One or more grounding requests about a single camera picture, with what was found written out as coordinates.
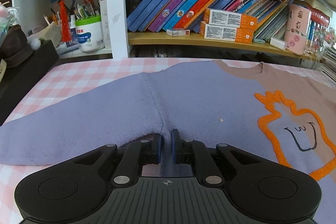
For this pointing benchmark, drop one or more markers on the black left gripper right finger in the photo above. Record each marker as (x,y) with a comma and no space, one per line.
(195,154)

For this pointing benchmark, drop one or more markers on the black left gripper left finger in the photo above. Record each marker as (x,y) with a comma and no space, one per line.
(130,160)

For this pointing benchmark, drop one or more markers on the purple and pink sweater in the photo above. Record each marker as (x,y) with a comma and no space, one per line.
(183,113)

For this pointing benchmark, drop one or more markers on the small white red box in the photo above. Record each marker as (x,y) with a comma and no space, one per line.
(177,32)

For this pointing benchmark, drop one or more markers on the lower orange toothpaste box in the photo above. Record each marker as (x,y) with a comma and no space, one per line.
(223,33)

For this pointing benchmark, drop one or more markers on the orange toothpaste box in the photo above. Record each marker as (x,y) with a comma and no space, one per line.
(223,33)
(229,19)

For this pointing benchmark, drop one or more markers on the white green pen jar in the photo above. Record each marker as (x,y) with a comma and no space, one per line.
(89,34)

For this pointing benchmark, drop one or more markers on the upper orange toothpaste box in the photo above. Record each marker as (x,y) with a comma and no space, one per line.
(229,19)

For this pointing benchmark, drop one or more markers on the red tassel ornament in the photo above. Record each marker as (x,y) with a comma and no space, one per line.
(65,30)

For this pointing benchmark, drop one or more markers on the white charger adapter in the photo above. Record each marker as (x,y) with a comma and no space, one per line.
(279,44)

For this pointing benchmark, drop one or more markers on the black box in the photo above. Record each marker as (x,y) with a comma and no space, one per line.
(18,81)

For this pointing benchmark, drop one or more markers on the row of leaning books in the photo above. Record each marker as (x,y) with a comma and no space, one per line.
(159,15)

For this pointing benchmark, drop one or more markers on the wooden bookshelf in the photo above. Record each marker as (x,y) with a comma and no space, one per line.
(210,3)

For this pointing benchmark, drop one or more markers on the brown hat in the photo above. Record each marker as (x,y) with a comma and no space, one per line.
(15,48)

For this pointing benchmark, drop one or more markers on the stack of magazines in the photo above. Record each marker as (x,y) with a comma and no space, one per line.
(328,64)

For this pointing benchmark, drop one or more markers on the colourful star jar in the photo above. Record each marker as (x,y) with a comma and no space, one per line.
(318,38)

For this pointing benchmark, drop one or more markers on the pink sticker canister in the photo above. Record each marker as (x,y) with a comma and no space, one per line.
(297,29)

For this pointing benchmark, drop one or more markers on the red dictionaries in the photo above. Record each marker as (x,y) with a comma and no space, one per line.
(320,17)

